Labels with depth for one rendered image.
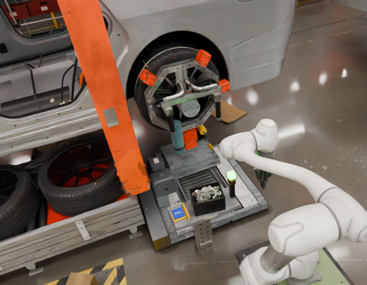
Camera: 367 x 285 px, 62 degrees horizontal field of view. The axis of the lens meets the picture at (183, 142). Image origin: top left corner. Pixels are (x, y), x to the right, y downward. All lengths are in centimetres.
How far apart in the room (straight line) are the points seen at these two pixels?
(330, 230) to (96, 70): 118
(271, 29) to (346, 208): 163
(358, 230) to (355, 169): 192
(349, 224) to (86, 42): 125
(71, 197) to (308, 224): 163
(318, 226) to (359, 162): 207
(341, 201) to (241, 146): 49
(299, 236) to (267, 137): 59
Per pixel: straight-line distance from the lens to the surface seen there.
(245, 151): 140
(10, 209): 242
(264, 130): 147
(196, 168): 269
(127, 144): 178
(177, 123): 219
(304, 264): 168
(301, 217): 106
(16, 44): 390
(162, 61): 216
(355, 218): 112
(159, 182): 226
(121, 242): 250
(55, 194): 232
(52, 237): 234
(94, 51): 151
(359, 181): 292
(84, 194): 223
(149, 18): 207
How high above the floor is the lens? 198
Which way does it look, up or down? 38 degrees down
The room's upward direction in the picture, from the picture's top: 9 degrees counter-clockwise
